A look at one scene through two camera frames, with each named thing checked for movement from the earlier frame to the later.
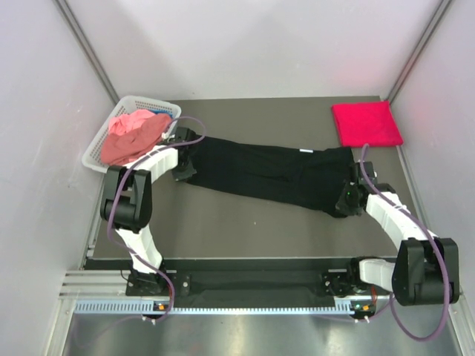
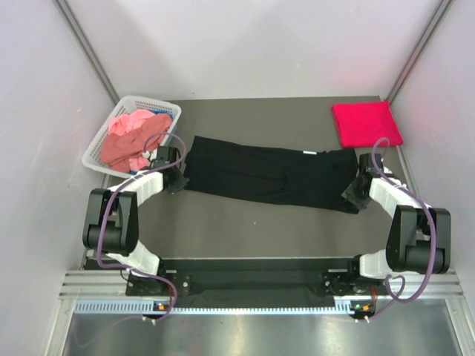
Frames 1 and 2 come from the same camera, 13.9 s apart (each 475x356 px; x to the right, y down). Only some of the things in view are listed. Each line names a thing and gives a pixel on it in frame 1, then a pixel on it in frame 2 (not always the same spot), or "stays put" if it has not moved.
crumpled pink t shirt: (132, 135) stays put
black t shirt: (308, 179) stays put
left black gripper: (182, 176) -> (180, 183)
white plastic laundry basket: (92, 156) stays put
